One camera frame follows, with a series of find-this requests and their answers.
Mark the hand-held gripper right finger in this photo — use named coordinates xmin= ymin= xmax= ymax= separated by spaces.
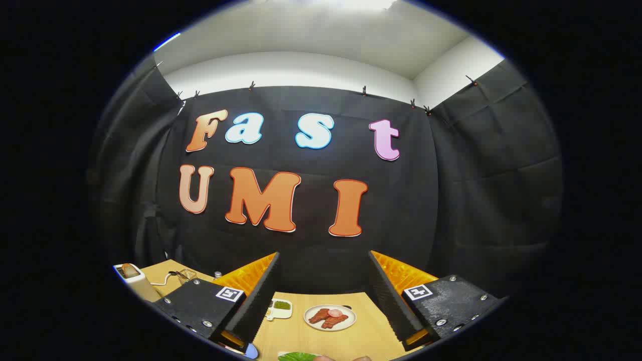
xmin=369 ymin=250 xmax=507 ymax=351

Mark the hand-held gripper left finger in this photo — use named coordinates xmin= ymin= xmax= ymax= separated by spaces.
xmin=152 ymin=252 xmax=281 ymax=351

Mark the white divided dish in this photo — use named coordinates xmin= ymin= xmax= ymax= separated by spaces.
xmin=266 ymin=298 xmax=293 ymax=321

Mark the round white plate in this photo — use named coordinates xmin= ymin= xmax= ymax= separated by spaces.
xmin=303 ymin=304 xmax=357 ymax=332

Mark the cream toaster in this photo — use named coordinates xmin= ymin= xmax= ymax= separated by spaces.
xmin=113 ymin=263 xmax=164 ymax=303

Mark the white power cable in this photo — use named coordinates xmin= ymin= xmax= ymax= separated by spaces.
xmin=149 ymin=272 xmax=182 ymax=287

